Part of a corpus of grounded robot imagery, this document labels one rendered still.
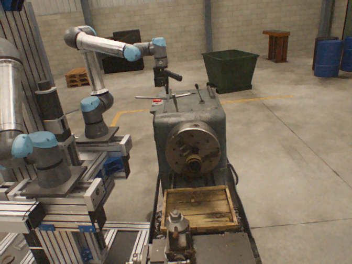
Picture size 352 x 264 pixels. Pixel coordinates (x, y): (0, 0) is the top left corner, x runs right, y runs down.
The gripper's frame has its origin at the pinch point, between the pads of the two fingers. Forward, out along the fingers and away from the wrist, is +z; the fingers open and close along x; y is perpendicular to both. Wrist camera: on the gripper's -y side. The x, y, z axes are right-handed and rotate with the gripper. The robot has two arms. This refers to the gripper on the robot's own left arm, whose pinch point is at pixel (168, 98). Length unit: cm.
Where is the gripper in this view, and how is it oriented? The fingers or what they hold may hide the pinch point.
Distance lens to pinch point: 155.5
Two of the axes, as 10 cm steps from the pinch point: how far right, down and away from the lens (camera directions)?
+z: 0.9, 9.0, 4.2
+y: -10.0, 0.8, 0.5
